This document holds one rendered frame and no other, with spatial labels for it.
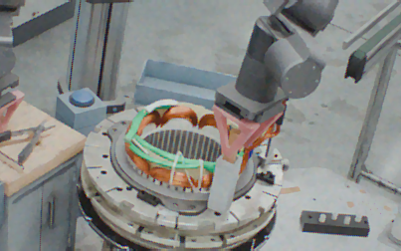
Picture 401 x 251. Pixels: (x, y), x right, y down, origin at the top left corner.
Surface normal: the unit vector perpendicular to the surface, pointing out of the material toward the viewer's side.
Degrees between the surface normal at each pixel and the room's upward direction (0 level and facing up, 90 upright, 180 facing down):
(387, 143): 0
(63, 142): 0
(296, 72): 91
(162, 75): 90
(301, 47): 62
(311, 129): 0
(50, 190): 90
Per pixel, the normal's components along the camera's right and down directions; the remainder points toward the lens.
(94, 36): 0.35, 0.55
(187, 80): -0.14, 0.52
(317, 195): 0.16, -0.83
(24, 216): 0.81, 0.42
